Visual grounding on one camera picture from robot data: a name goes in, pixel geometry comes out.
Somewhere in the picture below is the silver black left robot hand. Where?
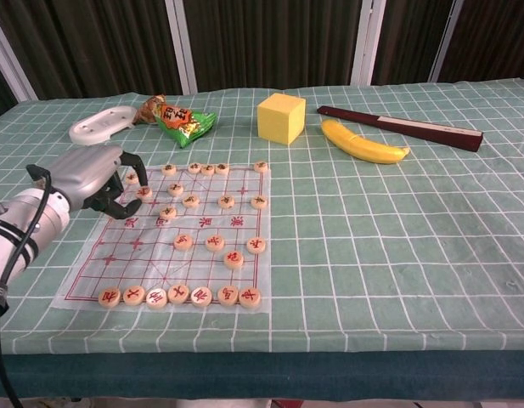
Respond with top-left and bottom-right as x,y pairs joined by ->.
47,144 -> 150,221

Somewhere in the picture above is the plastic chess board sheet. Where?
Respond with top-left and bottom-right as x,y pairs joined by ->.
52,162 -> 273,314

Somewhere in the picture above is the white plastic oval tray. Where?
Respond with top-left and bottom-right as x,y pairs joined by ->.
69,105 -> 138,146

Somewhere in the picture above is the green orange snack bag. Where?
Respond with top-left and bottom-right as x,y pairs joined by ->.
132,93 -> 218,150

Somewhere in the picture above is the dark brown curtain panel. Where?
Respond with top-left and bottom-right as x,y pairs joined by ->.
370,0 -> 457,86
183,0 -> 364,93
0,0 -> 183,103
437,0 -> 524,83

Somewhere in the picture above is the yellow foam cube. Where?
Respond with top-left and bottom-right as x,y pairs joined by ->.
256,93 -> 307,147

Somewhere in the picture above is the dark green table skirt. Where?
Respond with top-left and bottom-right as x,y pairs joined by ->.
0,348 -> 524,401

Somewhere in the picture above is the yellow toy banana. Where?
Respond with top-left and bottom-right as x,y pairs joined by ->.
320,119 -> 412,166

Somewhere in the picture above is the green grid tablecloth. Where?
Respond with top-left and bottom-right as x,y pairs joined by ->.
0,77 -> 524,356

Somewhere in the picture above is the dark red folded fan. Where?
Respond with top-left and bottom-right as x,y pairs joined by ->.
316,105 -> 486,154

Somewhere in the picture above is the white frame post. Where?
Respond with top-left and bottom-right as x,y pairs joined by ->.
163,0 -> 199,95
0,6 -> 38,102
427,0 -> 465,84
349,0 -> 386,88

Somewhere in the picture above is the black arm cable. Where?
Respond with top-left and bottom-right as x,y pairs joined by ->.
0,162 -> 54,408

